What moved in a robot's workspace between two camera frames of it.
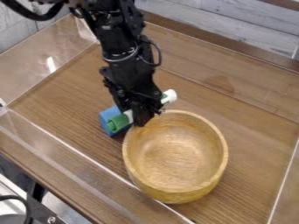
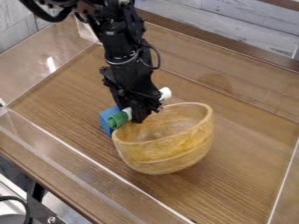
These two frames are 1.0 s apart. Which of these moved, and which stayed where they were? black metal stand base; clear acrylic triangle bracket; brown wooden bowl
Moved: brown wooden bowl
Stayed: clear acrylic triangle bracket; black metal stand base
